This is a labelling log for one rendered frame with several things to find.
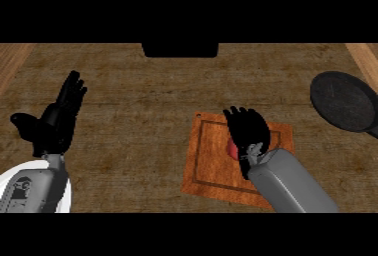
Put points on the brown wooden cutting board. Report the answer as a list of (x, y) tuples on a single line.
[(215, 160)]

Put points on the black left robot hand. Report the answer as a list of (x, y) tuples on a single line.
[(55, 122)]

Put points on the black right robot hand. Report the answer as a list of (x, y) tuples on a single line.
[(249, 129)]

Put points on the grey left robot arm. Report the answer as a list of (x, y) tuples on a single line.
[(36, 188)]

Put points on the red bell pepper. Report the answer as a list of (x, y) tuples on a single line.
[(232, 148)]

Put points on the black rectangular appliance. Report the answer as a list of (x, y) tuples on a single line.
[(181, 50)]

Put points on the black frying pan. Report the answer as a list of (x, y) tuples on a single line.
[(345, 101)]

